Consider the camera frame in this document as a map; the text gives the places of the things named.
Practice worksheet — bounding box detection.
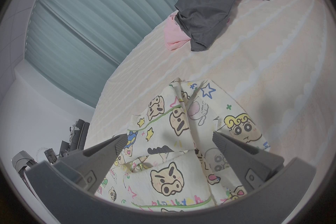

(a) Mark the bed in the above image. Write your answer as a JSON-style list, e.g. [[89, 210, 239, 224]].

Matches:
[[87, 0, 335, 214]]

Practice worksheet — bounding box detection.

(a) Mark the black garment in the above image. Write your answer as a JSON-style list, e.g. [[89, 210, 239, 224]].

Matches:
[[174, 0, 279, 52]]

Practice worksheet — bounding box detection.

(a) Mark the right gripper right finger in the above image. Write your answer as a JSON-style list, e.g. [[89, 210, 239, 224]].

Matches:
[[212, 131, 285, 194]]

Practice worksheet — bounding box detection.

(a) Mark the black chest of drawers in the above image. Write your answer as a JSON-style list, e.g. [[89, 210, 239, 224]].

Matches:
[[69, 119, 90, 151]]

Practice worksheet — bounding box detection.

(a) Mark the white printed pyjama top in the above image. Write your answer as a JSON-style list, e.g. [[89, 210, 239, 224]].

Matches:
[[94, 77, 271, 214]]

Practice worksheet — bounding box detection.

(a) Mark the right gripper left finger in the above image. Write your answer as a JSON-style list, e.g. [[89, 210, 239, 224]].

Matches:
[[54, 134, 129, 194]]

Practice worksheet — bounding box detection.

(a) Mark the pink garment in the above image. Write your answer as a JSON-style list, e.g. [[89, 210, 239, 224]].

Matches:
[[163, 13, 192, 51]]

